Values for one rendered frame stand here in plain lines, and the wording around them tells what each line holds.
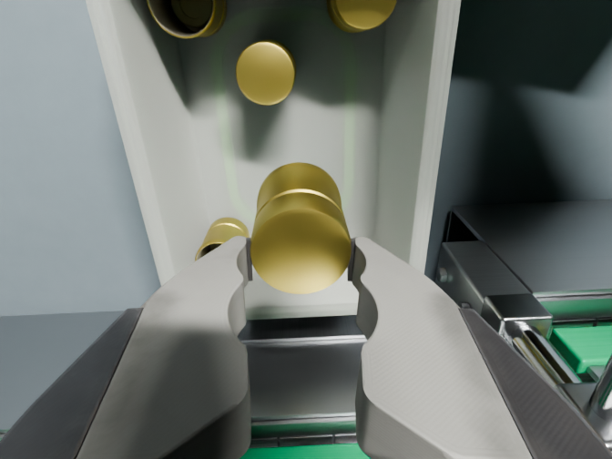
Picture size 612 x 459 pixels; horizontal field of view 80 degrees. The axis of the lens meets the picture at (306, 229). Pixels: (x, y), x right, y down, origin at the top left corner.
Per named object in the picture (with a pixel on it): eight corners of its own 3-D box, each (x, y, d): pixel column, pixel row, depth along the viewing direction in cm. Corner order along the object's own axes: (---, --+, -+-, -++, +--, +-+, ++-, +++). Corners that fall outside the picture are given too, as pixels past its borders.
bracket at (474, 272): (418, 341, 30) (450, 419, 24) (432, 241, 26) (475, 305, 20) (461, 339, 30) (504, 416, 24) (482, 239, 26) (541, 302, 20)
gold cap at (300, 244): (256, 161, 15) (243, 204, 11) (342, 162, 15) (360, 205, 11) (259, 237, 17) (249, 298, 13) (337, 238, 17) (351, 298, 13)
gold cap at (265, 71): (239, 40, 24) (229, 41, 20) (294, 37, 24) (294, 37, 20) (246, 97, 25) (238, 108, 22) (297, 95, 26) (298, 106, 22)
